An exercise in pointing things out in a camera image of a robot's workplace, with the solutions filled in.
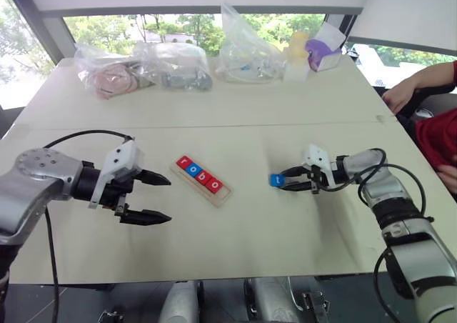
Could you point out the person's right hand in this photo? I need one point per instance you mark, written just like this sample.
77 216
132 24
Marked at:
398 98

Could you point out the black metal clamp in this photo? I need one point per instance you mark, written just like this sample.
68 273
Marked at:
315 301
110 316

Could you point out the wooden letter tray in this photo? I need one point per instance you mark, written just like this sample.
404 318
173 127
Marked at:
222 195

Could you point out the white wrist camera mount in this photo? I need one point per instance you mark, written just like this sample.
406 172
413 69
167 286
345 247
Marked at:
317 155
121 156

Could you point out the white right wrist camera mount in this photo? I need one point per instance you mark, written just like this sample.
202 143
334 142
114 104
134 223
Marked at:
317 155

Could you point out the red letter tile b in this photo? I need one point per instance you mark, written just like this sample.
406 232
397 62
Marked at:
203 178

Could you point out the plastic bag with pink contents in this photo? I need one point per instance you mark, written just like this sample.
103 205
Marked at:
107 78

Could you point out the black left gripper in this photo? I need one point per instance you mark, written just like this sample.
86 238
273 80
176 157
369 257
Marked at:
114 191

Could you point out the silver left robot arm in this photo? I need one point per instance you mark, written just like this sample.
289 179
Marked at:
39 183

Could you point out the blue letter tile t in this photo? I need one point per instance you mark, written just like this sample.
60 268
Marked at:
275 180

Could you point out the yellow-topped white container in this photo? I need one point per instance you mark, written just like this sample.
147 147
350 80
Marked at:
296 69

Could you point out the plastic bag with grey contents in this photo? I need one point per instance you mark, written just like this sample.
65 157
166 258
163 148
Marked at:
178 73

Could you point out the grey rounded shape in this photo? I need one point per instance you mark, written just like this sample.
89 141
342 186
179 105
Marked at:
271 301
178 301

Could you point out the red letter tile r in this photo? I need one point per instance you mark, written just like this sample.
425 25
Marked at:
183 161

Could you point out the person's right forearm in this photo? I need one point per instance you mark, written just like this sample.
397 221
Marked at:
433 74

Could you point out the tall clear plastic bag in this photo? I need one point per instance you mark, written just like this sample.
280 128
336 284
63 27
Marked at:
242 58

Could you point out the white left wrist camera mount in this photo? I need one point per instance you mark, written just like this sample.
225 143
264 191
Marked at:
121 156

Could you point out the blue letter tile o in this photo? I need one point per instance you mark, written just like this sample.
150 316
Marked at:
193 169

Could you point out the narrow white roller blind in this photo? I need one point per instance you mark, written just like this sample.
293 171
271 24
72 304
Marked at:
407 12

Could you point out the person's left hand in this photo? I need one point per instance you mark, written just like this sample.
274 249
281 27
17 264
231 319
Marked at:
450 180

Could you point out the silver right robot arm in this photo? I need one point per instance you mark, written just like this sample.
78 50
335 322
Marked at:
378 187

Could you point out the red letter tile o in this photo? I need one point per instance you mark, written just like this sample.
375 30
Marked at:
215 185

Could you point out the dark window frame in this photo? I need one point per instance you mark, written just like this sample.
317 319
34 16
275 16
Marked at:
46 33

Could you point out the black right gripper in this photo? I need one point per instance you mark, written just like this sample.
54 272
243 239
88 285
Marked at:
316 180

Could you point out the purple and white carton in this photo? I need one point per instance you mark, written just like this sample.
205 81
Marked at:
325 56

